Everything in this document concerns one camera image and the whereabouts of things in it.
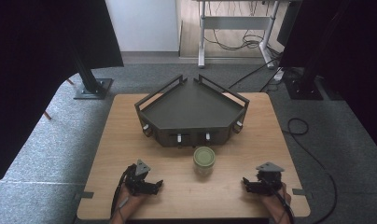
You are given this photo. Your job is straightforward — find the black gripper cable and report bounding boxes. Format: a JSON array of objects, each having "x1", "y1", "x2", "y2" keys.
[
  {"x1": 270, "y1": 185, "x2": 296, "y2": 224},
  {"x1": 110, "y1": 165, "x2": 136, "y2": 224}
]

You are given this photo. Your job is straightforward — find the white desk frame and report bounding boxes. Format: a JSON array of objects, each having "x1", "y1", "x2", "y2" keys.
[{"x1": 192, "y1": 0, "x2": 283, "y2": 69}]

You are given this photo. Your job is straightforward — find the black metal stand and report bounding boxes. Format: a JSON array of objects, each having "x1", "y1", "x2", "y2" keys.
[
  {"x1": 66, "y1": 40, "x2": 114, "y2": 101},
  {"x1": 283, "y1": 0, "x2": 353, "y2": 101}
]

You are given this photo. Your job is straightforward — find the black corner shelf rack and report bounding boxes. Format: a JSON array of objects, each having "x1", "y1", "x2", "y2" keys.
[{"x1": 133, "y1": 74, "x2": 251, "y2": 148}]

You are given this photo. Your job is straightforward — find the bundle of black desk cables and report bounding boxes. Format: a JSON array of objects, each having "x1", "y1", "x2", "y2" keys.
[{"x1": 203, "y1": 0, "x2": 273, "y2": 51}]

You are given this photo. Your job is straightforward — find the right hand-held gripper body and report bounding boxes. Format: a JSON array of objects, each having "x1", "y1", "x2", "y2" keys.
[{"x1": 255, "y1": 161, "x2": 286, "y2": 197}]

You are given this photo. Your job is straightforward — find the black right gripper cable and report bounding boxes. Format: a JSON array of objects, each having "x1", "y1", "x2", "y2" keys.
[{"x1": 270, "y1": 185, "x2": 296, "y2": 224}]

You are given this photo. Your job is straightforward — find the white power strip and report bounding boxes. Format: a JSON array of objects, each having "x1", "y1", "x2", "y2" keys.
[{"x1": 272, "y1": 68, "x2": 286, "y2": 82}]

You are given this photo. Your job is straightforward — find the long black floor cable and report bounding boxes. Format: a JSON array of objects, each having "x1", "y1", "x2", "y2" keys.
[{"x1": 281, "y1": 117, "x2": 339, "y2": 224}]

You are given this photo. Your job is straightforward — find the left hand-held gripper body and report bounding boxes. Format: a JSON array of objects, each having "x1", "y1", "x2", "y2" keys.
[{"x1": 123, "y1": 159, "x2": 152, "y2": 197}]

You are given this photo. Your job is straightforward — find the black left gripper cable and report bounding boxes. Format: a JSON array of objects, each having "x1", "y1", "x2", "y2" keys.
[{"x1": 110, "y1": 165, "x2": 136, "y2": 224}]

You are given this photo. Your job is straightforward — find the black curtain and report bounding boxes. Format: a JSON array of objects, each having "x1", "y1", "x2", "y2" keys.
[
  {"x1": 276, "y1": 0, "x2": 377, "y2": 158},
  {"x1": 0, "y1": 0, "x2": 125, "y2": 194}
]

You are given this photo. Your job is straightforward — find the grey table bracket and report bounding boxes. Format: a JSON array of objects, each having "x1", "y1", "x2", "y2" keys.
[
  {"x1": 73, "y1": 190, "x2": 95, "y2": 201},
  {"x1": 291, "y1": 188, "x2": 314, "y2": 200}
]

